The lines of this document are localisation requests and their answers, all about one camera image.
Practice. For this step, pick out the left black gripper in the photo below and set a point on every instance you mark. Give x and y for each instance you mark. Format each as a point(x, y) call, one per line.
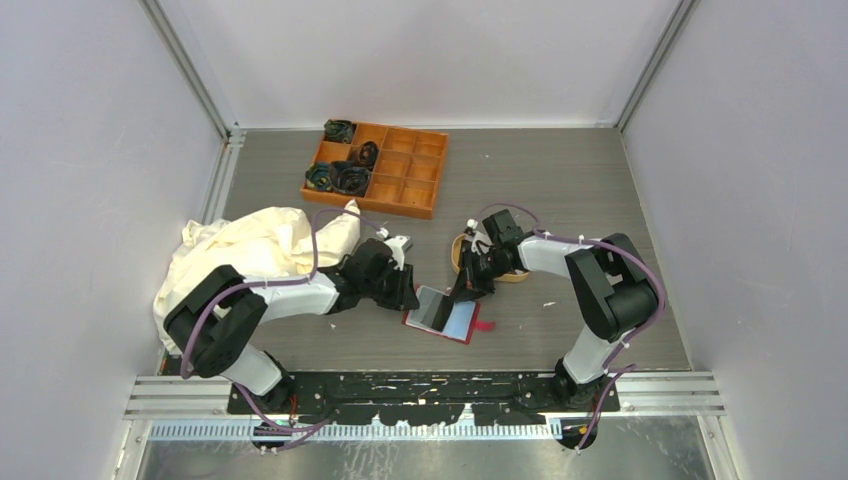
point(404, 297)

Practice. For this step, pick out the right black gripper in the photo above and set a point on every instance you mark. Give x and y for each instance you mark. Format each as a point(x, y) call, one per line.
point(468, 286)

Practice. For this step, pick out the tan oval tray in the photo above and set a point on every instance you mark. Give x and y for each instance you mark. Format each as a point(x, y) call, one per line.
point(511, 277)

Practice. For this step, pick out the red card holder wallet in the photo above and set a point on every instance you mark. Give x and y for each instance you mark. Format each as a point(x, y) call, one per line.
point(463, 323)

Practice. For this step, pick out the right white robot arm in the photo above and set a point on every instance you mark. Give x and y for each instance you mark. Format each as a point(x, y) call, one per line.
point(617, 293)

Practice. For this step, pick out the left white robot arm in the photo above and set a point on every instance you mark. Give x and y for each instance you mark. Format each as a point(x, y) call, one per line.
point(215, 322)

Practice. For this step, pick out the black card in holder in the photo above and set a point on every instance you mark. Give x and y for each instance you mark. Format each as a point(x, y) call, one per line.
point(429, 301)

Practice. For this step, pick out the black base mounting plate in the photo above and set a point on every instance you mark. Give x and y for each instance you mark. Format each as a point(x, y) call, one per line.
point(422, 398)

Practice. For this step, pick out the orange compartment organizer tray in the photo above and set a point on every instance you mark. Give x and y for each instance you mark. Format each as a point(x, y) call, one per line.
point(406, 178)

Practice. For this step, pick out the large black rolled belt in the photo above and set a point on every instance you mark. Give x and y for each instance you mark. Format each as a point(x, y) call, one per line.
point(349, 179)

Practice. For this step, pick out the cream cloth bag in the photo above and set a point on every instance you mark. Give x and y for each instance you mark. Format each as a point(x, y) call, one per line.
point(272, 242)

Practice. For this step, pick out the dark rolled belt middle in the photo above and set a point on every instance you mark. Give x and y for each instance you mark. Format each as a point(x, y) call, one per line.
point(365, 155)

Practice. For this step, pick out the dark rolled belt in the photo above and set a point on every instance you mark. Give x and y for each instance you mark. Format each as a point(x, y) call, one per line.
point(365, 155)
point(339, 131)

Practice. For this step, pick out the green rolled belt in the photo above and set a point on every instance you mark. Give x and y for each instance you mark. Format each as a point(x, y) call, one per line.
point(317, 177)

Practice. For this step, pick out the dark rolled belt top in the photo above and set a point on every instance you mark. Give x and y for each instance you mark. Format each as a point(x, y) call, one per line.
point(339, 131)

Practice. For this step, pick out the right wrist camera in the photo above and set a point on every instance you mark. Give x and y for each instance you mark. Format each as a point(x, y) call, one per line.
point(479, 240)

